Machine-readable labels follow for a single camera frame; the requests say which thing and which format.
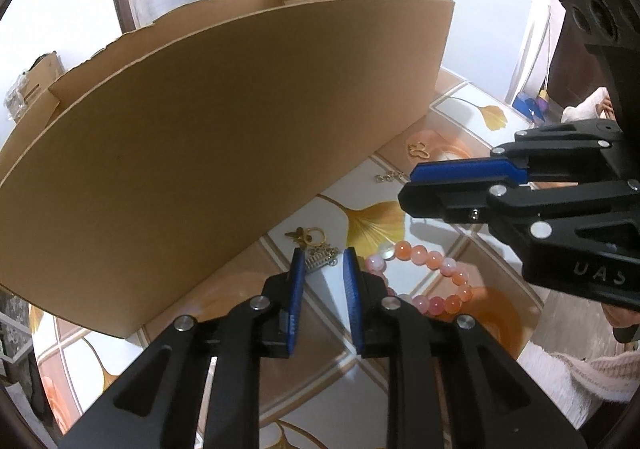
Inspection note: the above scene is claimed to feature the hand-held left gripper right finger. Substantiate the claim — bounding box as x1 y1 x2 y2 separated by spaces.
342 246 586 449

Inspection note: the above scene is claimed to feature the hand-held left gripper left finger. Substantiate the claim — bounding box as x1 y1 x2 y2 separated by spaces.
60 246 307 449

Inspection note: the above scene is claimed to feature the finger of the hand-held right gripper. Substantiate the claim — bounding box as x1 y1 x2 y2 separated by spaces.
397 178 640 313
409 122 627 183

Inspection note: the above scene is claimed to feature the pink orange bead bracelet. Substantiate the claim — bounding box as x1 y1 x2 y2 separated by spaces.
365 239 476 316

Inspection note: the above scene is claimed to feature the gold ring with charms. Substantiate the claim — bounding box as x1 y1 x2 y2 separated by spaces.
284 225 333 250

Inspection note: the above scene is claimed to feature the cardboard box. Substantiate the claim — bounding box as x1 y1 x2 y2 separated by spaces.
0 0 457 341

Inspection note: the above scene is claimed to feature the person's right forearm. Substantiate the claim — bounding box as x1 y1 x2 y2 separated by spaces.
520 339 640 430

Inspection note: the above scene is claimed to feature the person's right hand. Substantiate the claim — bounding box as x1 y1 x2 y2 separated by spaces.
602 301 640 344

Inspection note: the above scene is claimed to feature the blue packet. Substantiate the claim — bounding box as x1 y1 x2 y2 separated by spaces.
515 92 549 123

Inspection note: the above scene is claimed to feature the worn cardboard carton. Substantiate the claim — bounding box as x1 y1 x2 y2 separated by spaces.
10 52 65 122

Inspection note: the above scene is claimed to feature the clear plastic bag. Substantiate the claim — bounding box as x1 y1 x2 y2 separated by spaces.
2 72 33 122

